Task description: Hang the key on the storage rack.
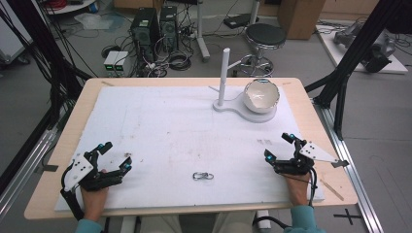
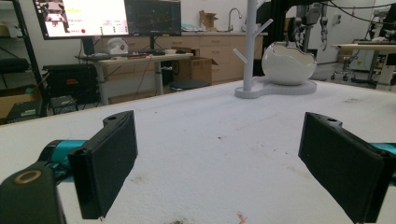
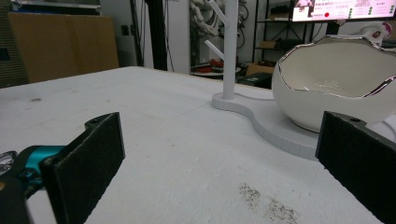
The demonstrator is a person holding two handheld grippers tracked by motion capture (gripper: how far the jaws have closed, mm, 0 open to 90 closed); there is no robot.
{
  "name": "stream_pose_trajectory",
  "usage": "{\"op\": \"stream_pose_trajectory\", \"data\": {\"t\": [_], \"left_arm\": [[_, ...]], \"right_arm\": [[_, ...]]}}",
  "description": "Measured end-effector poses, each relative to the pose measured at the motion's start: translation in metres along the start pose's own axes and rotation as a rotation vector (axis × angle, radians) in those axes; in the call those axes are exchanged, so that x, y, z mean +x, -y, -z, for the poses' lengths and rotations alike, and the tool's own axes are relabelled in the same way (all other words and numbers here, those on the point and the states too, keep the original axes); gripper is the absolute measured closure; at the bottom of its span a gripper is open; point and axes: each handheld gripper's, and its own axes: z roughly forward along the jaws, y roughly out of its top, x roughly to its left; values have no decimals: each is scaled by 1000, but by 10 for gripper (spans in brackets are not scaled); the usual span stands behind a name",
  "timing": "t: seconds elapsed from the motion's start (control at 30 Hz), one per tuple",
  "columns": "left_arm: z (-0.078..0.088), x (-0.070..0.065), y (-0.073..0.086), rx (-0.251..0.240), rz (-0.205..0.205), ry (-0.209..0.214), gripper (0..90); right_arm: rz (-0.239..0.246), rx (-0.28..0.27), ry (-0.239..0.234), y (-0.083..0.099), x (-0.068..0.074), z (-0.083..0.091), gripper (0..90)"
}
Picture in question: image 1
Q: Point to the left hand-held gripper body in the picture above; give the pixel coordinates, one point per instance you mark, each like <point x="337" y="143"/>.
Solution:
<point x="86" y="174"/>

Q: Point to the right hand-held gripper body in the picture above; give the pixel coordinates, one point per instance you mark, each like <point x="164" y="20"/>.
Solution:
<point x="304" y="160"/>

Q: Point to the silver metal carabiner clasp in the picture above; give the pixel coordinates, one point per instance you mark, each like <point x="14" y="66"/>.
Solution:
<point x="203" y="176"/>

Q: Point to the person's left hand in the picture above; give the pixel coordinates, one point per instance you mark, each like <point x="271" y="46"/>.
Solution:
<point x="94" y="200"/>

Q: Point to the person's right hand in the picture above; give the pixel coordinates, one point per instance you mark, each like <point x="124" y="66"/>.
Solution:
<point x="298" y="189"/>

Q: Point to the grey tape strip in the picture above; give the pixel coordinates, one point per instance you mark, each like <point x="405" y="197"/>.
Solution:
<point x="49" y="168"/>

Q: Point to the thin wooden stick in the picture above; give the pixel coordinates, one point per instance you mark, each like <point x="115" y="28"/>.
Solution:
<point x="332" y="190"/>

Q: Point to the white eggshell-shaped bowl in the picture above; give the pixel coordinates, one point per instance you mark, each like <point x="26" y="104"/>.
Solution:
<point x="261" y="96"/>

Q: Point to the light wooden table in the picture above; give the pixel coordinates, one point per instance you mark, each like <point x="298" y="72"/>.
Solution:
<point x="330" y="106"/>

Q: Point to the white foam mat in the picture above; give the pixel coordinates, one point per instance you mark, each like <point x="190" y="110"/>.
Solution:
<point x="181" y="145"/>

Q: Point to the white table leg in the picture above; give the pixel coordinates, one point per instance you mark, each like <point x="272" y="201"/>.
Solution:
<point x="263" y="218"/>

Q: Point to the white stand with pole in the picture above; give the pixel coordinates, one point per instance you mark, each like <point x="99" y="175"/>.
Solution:
<point x="223" y="87"/>

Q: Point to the white power supply unit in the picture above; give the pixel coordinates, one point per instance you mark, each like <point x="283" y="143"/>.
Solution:
<point x="110" y="63"/>
<point x="121" y="63"/>

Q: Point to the person's legs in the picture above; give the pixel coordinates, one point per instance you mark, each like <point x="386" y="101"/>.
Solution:
<point x="194" y="223"/>

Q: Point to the white platform board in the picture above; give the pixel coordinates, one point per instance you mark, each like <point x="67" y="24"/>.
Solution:
<point x="346" y="61"/>

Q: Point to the black round stool chrome base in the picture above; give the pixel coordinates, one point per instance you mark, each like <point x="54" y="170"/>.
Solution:
<point x="265" y="35"/>

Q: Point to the brown cardboard box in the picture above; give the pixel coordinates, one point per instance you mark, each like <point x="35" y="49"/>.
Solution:
<point x="301" y="17"/>

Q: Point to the grey black machine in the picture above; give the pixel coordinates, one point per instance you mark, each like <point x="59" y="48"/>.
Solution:
<point x="372" y="45"/>

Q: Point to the large black computer tower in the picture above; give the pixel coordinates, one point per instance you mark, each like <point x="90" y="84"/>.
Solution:
<point x="144" y="29"/>

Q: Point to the flat black device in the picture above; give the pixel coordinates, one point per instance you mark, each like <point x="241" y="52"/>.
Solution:
<point x="239" y="21"/>

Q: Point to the clear plastic sheet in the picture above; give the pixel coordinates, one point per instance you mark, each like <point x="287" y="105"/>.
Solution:
<point x="97" y="21"/>

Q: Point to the white metal stand leg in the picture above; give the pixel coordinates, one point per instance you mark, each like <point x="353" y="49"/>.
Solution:
<point x="201" y="32"/>

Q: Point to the slim black computer tower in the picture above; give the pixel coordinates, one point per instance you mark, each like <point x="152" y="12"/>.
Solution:
<point x="168" y="26"/>

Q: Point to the white round table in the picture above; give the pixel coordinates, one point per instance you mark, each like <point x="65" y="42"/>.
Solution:
<point x="69" y="6"/>

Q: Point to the aluminium rail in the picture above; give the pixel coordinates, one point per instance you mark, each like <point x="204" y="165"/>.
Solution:
<point x="22" y="174"/>
<point x="353" y="174"/>

